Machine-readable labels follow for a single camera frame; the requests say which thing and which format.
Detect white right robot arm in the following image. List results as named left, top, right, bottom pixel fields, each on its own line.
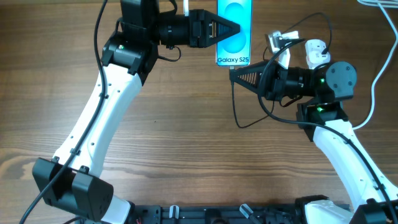
left=229, top=60, right=397, bottom=223

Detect white power strip cord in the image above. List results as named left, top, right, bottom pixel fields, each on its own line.
left=353, top=0, right=398, bottom=130

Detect black USB charging cable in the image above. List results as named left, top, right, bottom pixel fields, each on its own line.
left=229, top=12, right=333, bottom=129

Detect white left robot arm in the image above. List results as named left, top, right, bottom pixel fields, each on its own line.
left=32, top=0, right=241, bottom=223

